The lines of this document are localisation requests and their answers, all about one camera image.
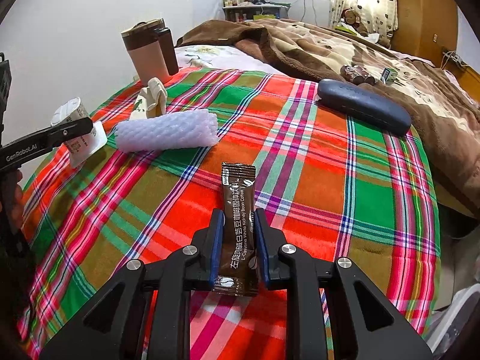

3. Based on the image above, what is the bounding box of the wooden headboard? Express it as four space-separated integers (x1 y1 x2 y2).
448 62 480 102

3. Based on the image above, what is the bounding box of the wooden wardrobe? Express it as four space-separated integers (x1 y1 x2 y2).
391 0 458 67

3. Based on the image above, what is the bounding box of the brown beige travel mug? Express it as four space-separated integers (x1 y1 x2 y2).
120 19 179 86

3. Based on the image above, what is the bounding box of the white yogurt cup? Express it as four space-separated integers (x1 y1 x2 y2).
50 96 108 169

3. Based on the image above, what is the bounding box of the teddy bear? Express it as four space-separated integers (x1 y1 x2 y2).
342 8 368 37

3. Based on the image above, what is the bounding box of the small green box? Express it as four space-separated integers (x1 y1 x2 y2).
380 67 398 86

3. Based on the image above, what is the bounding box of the dark wrapped item on blanket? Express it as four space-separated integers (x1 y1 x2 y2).
340 65 376 86

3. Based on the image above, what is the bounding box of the brown fleece blanket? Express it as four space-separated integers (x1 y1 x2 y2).
176 19 479 212

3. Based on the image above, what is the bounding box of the person's left hand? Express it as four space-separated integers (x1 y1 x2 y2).
1 170 24 234

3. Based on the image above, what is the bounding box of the white round trash bin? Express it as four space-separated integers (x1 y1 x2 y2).
426 283 479 359

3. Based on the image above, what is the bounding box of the white floral bedsheet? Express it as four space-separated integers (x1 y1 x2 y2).
175 45 282 75

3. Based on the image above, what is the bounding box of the plaid red green cloth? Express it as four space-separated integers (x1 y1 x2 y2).
20 69 440 358

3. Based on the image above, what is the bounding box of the white foam net roll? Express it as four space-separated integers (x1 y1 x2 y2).
114 109 219 153

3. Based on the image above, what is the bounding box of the dark blue glasses case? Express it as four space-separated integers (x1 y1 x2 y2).
317 79 412 136

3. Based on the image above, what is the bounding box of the cluttered shelf desk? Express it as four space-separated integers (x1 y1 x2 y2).
223 0 291 23

